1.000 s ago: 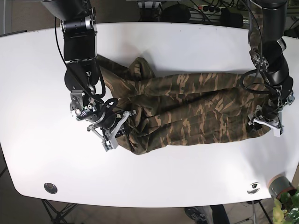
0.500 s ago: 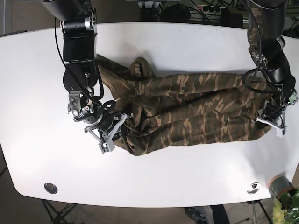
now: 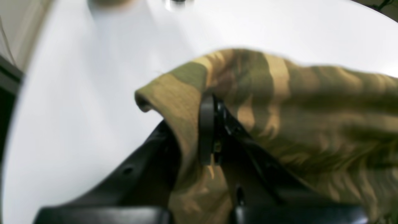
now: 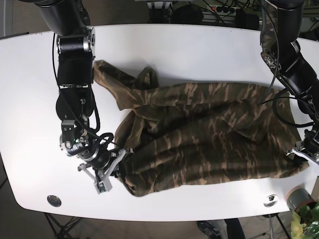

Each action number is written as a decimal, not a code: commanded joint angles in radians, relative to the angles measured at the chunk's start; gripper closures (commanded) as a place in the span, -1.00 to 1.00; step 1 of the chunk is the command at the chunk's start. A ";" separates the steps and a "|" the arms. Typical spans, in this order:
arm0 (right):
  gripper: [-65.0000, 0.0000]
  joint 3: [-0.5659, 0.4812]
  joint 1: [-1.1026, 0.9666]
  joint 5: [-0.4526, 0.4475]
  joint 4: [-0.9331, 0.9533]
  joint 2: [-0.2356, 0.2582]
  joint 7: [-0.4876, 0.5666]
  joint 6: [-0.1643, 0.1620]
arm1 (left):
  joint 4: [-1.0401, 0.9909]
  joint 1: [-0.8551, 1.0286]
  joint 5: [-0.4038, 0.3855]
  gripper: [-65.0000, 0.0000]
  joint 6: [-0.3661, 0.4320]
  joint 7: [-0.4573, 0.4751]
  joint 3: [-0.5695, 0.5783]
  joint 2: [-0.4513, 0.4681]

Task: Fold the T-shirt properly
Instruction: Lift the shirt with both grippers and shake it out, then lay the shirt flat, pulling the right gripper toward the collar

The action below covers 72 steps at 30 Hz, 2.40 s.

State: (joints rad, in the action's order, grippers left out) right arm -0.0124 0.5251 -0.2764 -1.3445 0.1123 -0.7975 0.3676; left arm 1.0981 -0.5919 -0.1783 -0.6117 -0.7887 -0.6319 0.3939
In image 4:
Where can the green potted plant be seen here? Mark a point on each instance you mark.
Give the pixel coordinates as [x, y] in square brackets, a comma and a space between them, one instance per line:
[305, 223]

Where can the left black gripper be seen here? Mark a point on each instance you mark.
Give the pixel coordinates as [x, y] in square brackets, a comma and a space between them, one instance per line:
[308, 148]

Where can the right silver table grommet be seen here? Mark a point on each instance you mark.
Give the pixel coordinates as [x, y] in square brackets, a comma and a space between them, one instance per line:
[270, 201]

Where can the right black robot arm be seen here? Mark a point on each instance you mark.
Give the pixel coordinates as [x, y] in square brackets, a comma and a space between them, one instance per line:
[74, 41]

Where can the camouflage pattern T-shirt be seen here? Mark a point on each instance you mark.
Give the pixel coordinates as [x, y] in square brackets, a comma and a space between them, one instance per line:
[195, 133]

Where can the silver table grommet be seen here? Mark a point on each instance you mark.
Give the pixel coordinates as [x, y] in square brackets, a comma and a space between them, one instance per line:
[270, 201]
[54, 201]

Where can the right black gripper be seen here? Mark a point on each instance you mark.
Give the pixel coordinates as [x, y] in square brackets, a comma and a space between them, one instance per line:
[101, 165]

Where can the grey plant pot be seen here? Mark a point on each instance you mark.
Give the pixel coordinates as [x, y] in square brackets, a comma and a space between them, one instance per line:
[299, 197]

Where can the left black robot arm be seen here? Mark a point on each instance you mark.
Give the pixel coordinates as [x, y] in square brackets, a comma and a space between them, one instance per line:
[281, 23]

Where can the left silver table grommet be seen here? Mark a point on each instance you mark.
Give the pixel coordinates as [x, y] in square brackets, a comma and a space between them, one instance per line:
[54, 201]

